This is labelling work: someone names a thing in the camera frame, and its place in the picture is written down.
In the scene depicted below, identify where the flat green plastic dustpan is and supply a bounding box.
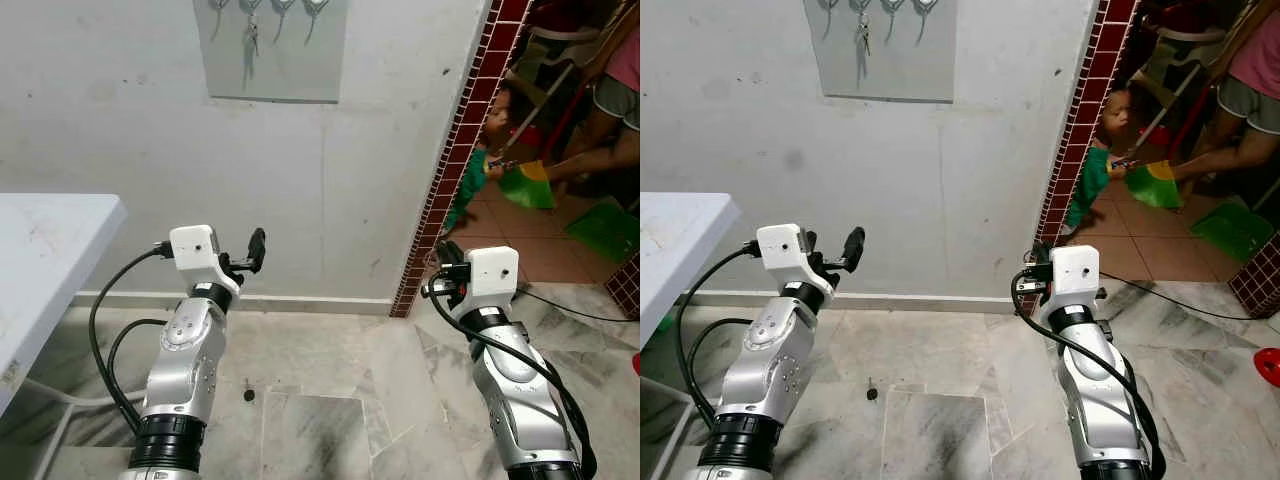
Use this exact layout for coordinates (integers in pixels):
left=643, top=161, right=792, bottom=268
left=1189, top=199, right=1277, bottom=264
left=564, top=200, right=641, bottom=264

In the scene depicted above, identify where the grey wall hook panel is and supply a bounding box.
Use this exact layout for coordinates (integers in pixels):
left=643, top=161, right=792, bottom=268
left=803, top=0, right=959, bottom=104
left=193, top=0, right=351, bottom=105

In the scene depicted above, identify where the white folding table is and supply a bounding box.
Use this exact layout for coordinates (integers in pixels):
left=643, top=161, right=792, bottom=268
left=640, top=192, right=742, bottom=480
left=0, top=193, right=129, bottom=480

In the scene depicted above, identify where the adult in pink shirt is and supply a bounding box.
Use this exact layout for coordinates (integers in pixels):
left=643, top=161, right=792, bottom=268
left=545, top=20, right=641, bottom=197
left=1168, top=0, right=1280, bottom=187

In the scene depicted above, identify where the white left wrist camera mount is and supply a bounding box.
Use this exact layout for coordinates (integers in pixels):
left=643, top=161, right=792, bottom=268
left=168, top=225, right=242, bottom=297
left=756, top=223, right=837, bottom=293

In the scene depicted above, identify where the white plastic chair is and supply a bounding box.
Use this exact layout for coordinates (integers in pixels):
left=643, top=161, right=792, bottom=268
left=518, top=24, right=603, bottom=113
left=1140, top=24, right=1233, bottom=111

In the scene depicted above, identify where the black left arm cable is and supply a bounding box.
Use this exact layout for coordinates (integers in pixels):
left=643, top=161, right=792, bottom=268
left=104, top=317, right=171, bottom=421
left=674, top=242, right=767, bottom=431
left=88, top=242, right=177, bottom=437
left=694, top=317, right=757, bottom=417

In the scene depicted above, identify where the low red brick tile wall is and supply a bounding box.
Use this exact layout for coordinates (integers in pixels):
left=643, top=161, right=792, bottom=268
left=1227, top=233, right=1280, bottom=320
left=604, top=253, right=641, bottom=322

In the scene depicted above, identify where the child in green shirt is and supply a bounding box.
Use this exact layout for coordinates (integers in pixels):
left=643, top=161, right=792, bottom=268
left=444, top=84, right=517, bottom=233
left=1064, top=84, right=1142, bottom=231

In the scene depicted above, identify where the long broom stick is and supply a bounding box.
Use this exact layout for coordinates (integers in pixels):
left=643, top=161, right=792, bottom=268
left=543, top=0, right=641, bottom=163
left=1172, top=0, right=1263, bottom=161

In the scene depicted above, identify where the red brick tile column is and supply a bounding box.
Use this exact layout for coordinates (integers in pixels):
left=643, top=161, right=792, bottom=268
left=389, top=0, right=532, bottom=319
left=1015, top=0, right=1142, bottom=317

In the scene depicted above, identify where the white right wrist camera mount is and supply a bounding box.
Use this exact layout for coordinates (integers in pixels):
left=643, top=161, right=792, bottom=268
left=464, top=246, right=520, bottom=310
left=1046, top=244, right=1101, bottom=308

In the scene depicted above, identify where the thin black floor cable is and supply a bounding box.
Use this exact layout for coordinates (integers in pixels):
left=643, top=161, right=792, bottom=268
left=515, top=285, right=633, bottom=324
left=1100, top=272, right=1280, bottom=322

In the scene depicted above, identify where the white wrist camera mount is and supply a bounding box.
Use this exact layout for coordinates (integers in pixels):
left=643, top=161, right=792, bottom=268
left=756, top=223, right=837, bottom=293
left=464, top=246, right=520, bottom=310
left=168, top=225, right=242, bottom=297
left=1046, top=244, right=1101, bottom=308

